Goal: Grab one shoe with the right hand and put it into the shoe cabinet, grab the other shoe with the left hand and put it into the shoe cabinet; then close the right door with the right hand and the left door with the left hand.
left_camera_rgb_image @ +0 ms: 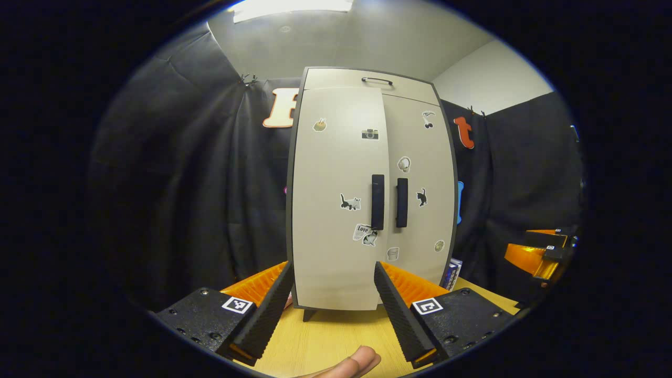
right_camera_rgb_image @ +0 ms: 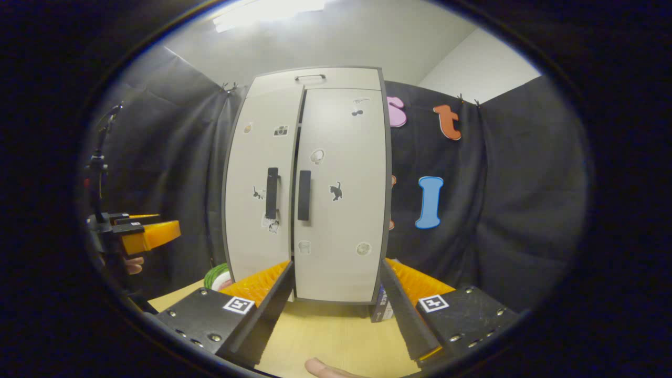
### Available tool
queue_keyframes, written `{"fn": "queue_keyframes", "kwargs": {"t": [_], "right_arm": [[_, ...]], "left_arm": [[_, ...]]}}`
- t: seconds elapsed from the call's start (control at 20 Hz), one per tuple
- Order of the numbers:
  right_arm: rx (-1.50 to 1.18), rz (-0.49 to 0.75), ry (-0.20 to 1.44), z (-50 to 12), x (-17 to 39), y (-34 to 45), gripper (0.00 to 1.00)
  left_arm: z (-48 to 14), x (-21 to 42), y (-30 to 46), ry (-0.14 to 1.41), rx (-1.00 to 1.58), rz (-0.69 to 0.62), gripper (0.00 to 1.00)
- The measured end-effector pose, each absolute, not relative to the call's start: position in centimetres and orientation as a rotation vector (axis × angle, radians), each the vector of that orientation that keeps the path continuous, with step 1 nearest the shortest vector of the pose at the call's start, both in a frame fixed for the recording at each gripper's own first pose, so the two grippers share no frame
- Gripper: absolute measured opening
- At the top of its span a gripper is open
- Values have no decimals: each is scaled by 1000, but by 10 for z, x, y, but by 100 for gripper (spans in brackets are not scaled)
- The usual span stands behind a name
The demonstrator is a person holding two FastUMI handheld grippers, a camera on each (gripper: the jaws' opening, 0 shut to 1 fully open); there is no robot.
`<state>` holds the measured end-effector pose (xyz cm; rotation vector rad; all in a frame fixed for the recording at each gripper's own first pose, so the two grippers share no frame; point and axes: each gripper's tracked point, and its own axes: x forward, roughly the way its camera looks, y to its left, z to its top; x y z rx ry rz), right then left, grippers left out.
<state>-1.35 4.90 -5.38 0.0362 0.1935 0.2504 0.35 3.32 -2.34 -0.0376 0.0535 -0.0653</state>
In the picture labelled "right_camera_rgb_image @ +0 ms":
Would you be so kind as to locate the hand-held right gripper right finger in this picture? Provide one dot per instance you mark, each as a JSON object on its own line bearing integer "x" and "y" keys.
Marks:
{"x": 407, "y": 320}

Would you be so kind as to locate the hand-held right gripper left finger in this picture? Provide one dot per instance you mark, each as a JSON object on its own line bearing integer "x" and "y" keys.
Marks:
{"x": 268, "y": 317}

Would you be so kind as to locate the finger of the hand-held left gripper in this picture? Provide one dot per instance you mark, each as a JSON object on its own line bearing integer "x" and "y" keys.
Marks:
{"x": 155, "y": 236}
{"x": 131, "y": 218}

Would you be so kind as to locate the white shoe cabinet door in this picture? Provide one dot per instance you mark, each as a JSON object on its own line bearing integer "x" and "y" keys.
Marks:
{"x": 252, "y": 157}
{"x": 346, "y": 236}

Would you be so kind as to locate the white shoe cabinet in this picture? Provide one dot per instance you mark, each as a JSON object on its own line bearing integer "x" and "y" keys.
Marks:
{"x": 346, "y": 76}

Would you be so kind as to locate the white cabinet drawer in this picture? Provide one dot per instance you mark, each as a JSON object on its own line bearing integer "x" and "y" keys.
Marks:
{"x": 278, "y": 83}

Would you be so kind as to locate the dark printed box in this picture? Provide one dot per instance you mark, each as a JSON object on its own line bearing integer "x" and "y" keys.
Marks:
{"x": 380, "y": 310}

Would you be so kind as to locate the green striped ball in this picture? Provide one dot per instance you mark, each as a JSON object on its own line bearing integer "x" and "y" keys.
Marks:
{"x": 212, "y": 275}

